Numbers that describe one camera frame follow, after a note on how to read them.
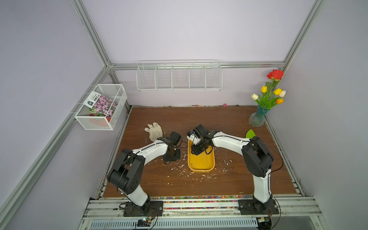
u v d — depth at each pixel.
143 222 0.72
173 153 0.78
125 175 0.45
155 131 1.05
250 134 1.03
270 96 0.93
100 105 0.74
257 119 1.02
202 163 0.89
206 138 0.69
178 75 0.99
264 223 0.71
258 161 0.51
